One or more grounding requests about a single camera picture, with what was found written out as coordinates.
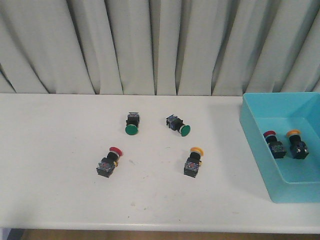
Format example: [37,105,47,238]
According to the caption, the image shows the red push button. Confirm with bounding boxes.
[96,146,123,178]
[263,130,287,159]

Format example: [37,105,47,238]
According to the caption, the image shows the yellow push button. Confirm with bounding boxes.
[183,147,204,178]
[286,129,309,160]

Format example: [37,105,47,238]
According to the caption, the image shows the light blue plastic box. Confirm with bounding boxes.
[239,92,320,203]

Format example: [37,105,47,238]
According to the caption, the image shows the right green push button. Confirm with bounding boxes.
[166,114,191,137]

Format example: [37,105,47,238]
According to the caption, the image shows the green push button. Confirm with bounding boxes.
[166,114,191,137]
[125,112,140,136]

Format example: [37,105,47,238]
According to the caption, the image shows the left green push button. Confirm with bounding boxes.
[125,112,140,136]

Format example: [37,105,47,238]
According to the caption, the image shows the white pleated curtain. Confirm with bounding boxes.
[0,0,320,96]

